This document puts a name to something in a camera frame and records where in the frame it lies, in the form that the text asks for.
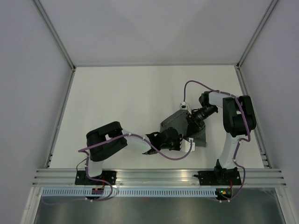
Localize left aluminium frame post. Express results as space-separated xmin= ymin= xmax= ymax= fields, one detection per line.
xmin=32 ymin=0 xmax=76 ymax=71

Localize white slotted cable duct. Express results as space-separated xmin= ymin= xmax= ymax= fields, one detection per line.
xmin=42 ymin=187 xmax=217 ymax=197

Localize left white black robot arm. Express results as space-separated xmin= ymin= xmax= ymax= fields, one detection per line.
xmin=84 ymin=121 xmax=183 ymax=185

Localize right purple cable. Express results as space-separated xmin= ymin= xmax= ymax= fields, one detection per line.
xmin=183 ymin=80 xmax=251 ymax=203

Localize grey cloth napkin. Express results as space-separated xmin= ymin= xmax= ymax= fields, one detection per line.
xmin=160 ymin=110 xmax=206 ymax=147

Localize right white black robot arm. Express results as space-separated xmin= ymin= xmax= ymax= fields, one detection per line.
xmin=186 ymin=91 xmax=256 ymax=186

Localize purple cable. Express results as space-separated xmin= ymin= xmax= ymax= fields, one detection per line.
xmin=42 ymin=134 xmax=193 ymax=206
xmin=183 ymin=80 xmax=251 ymax=203

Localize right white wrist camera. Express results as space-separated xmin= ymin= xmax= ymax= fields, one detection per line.
xmin=180 ymin=101 xmax=190 ymax=111

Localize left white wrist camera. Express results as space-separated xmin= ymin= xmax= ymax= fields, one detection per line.
xmin=180 ymin=138 xmax=196 ymax=153

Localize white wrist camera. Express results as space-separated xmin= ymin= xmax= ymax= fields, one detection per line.
xmin=180 ymin=138 xmax=196 ymax=153
xmin=180 ymin=101 xmax=190 ymax=111

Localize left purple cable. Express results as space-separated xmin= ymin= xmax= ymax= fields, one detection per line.
xmin=42 ymin=134 xmax=193 ymax=206

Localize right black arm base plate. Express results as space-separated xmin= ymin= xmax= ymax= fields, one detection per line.
xmin=193 ymin=171 xmax=242 ymax=186

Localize aluminium frame post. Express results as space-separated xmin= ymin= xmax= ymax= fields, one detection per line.
xmin=32 ymin=0 xmax=76 ymax=71
xmin=235 ymin=0 xmax=280 ymax=69

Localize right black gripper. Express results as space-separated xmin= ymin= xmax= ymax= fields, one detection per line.
xmin=185 ymin=105 xmax=217 ymax=138

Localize right aluminium frame post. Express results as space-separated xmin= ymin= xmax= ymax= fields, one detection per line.
xmin=235 ymin=0 xmax=280 ymax=69

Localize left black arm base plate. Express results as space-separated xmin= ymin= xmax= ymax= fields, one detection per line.
xmin=75 ymin=170 xmax=117 ymax=186

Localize aluminium front rail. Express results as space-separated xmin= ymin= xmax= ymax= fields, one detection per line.
xmin=31 ymin=168 xmax=286 ymax=188

